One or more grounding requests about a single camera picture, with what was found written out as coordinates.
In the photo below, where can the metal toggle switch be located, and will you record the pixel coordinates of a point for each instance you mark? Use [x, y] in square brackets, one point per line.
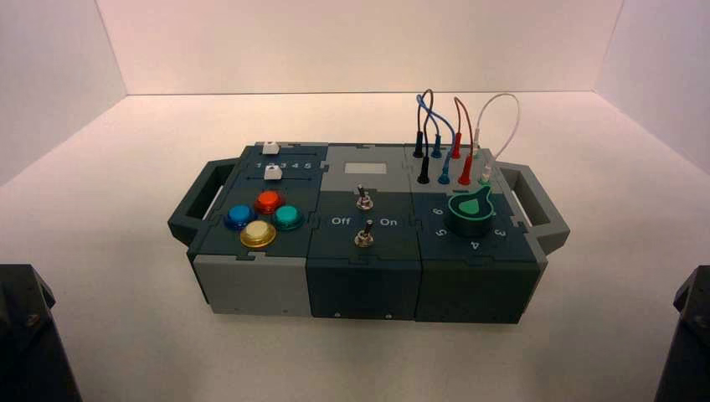
[363, 239]
[363, 203]

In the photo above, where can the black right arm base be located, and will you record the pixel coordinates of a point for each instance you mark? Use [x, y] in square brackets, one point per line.
[688, 344]

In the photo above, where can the grey display window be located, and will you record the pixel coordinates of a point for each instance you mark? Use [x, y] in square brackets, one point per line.
[365, 168]

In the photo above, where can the green rotary knob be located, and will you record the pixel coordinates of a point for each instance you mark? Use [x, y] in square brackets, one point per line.
[469, 215]

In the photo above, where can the yellow push button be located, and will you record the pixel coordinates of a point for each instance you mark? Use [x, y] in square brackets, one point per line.
[258, 233]

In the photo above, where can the red push button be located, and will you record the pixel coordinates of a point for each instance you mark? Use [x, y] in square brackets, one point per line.
[269, 201]

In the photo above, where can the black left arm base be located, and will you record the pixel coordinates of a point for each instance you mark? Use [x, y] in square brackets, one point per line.
[28, 344]

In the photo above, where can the green push button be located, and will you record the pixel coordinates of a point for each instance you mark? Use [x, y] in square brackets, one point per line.
[287, 217]

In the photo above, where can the white slider knob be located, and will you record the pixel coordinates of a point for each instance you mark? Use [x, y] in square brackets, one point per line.
[270, 148]
[273, 173]

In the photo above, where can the blue push button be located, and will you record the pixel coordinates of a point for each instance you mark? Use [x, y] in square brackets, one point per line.
[239, 216]

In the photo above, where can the dark green grey control box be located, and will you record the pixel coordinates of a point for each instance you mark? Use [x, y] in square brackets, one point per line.
[360, 277]

